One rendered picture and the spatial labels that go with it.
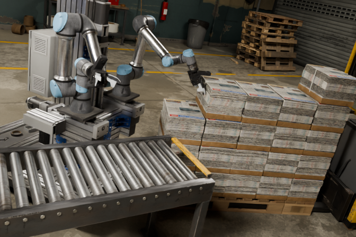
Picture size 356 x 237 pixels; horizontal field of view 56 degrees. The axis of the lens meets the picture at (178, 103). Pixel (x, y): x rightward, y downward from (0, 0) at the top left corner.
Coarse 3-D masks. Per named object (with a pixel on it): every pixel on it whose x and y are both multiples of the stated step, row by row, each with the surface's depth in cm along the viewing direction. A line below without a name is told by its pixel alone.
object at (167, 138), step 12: (48, 144) 186; (60, 144) 188; (72, 144) 190; (84, 144) 193; (96, 144) 196; (108, 144) 199; (168, 144) 221; (36, 156) 180; (48, 156) 184; (60, 156) 187; (24, 168) 180
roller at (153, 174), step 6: (132, 144) 203; (132, 150) 200; (138, 150) 198; (138, 156) 194; (144, 156) 193; (144, 162) 188; (144, 168) 186; (150, 168) 182; (150, 174) 179; (156, 174) 178; (156, 180) 174; (162, 180) 173
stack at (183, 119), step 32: (160, 128) 281; (192, 128) 254; (224, 128) 259; (256, 128) 263; (288, 128) 268; (224, 160) 269; (256, 160) 274; (288, 160) 280; (224, 192) 282; (256, 192) 288
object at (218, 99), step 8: (208, 88) 256; (216, 88) 251; (224, 88) 255; (232, 88) 260; (240, 88) 264; (208, 96) 252; (216, 96) 249; (224, 96) 250; (232, 96) 251; (240, 96) 252; (208, 104) 251; (216, 104) 252; (224, 104) 253; (232, 104) 254; (240, 104) 255; (208, 112) 253; (216, 112) 254; (224, 112) 256; (232, 112) 256; (240, 112) 257
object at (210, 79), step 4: (204, 76) 278; (208, 76) 280; (204, 80) 268; (208, 80) 269; (212, 80) 271; (216, 80) 273; (220, 80) 275; (224, 80) 277; (228, 80) 280; (232, 80) 282; (236, 84) 274; (200, 92) 274; (200, 96) 273; (200, 100) 272
